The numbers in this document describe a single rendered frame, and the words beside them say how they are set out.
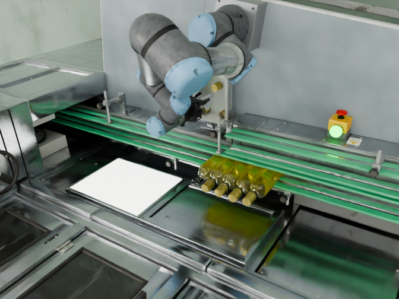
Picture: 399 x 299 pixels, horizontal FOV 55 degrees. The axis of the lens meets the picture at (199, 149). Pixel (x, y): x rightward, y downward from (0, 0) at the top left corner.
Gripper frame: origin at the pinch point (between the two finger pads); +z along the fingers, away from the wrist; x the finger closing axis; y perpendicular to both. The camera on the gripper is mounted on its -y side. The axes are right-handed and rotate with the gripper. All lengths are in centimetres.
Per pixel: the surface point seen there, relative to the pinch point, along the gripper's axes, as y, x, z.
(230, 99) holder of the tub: 3.9, 7.8, 7.9
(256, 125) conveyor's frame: 10.0, 23.3, 2.2
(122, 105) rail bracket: 17, -52, 2
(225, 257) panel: 38, 36, -44
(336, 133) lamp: 6, 55, 3
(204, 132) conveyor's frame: 20.2, -2.5, 3.0
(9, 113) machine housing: 9, -73, -45
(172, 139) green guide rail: 22.4, -13.3, -7.2
